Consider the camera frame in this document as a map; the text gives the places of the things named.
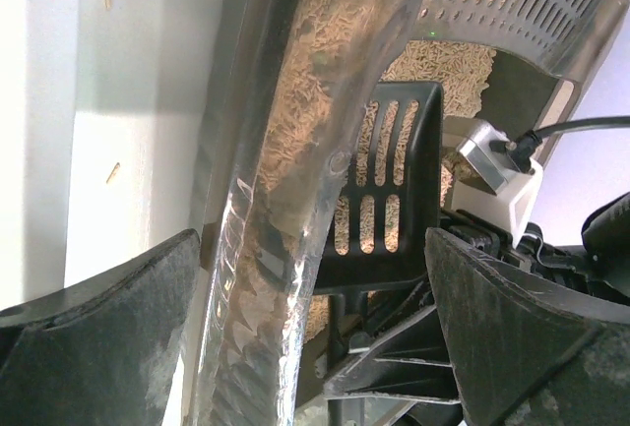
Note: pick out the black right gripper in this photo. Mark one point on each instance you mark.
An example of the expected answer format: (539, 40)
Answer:
(532, 255)

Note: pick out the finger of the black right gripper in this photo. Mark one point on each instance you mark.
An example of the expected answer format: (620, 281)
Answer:
(393, 349)

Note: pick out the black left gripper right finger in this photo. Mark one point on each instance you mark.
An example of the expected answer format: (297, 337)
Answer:
(525, 350)

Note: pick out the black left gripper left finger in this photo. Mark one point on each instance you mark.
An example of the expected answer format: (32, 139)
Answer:
(102, 351)

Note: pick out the black slotted litter scoop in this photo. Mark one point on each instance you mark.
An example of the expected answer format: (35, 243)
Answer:
(391, 196)

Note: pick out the brown plastic litter box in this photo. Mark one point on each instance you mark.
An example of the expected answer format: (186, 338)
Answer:
(273, 160)

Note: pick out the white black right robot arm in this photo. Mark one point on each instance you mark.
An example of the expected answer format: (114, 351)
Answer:
(608, 239)

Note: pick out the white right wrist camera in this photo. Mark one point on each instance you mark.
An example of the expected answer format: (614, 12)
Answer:
(497, 192)

